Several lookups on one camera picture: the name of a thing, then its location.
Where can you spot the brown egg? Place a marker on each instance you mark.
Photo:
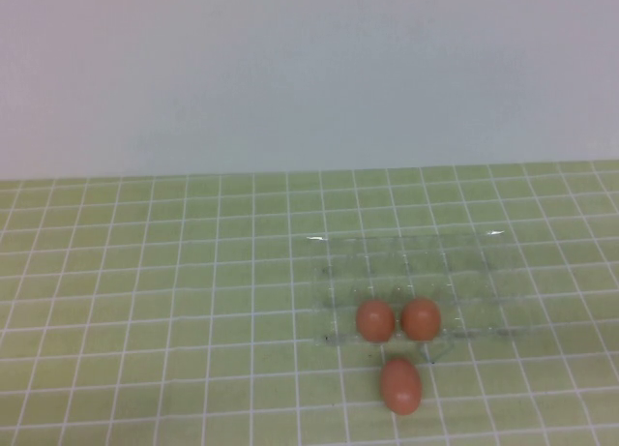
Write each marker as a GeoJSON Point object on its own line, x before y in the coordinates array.
{"type": "Point", "coordinates": [375, 321]}
{"type": "Point", "coordinates": [421, 318]}
{"type": "Point", "coordinates": [401, 386]}

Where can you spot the clear plastic egg tray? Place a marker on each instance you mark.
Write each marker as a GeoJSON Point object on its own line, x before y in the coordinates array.
{"type": "Point", "coordinates": [474, 281]}

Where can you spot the green checked tablecloth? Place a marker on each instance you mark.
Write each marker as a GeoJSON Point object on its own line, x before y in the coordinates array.
{"type": "Point", "coordinates": [145, 296]}

